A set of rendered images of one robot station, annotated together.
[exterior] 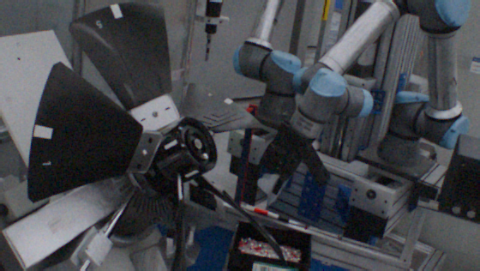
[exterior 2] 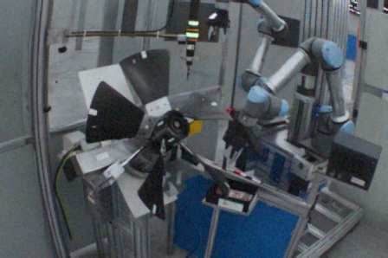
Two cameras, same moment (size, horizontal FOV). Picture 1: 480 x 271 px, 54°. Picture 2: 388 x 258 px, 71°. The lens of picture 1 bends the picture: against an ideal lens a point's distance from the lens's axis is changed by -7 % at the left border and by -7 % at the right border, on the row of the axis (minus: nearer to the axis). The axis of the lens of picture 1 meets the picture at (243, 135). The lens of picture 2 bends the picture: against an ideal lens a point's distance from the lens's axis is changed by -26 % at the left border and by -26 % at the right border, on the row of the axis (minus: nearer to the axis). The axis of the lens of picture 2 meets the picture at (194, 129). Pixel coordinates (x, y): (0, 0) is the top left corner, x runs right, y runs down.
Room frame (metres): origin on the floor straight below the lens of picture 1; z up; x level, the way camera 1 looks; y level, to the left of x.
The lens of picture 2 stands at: (-0.24, -0.37, 1.69)
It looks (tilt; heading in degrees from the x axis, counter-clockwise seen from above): 21 degrees down; 19
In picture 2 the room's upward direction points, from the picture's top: 6 degrees clockwise
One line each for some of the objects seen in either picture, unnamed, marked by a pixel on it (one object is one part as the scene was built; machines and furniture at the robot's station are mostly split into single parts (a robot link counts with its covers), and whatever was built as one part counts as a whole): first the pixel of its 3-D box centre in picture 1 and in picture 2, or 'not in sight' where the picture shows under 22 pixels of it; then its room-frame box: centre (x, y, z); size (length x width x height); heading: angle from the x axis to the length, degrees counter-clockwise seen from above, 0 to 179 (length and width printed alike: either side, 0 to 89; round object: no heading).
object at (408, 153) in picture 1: (400, 144); (323, 137); (1.55, -0.53, 1.09); 0.15 x 0.15 x 0.10
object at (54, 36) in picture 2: not in sight; (57, 35); (0.87, 0.71, 1.54); 0.10 x 0.07 x 0.09; 106
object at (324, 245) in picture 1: (266, 227); (239, 182); (1.34, -0.11, 0.82); 0.90 x 0.04 x 0.08; 71
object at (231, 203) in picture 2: (270, 252); (233, 194); (1.16, -0.12, 0.85); 0.22 x 0.17 x 0.07; 86
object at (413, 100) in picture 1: (411, 111); (328, 118); (1.54, -0.53, 1.20); 0.13 x 0.12 x 0.14; 38
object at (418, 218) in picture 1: (414, 230); (314, 186); (1.20, -0.52, 0.96); 0.03 x 0.03 x 0.20; 71
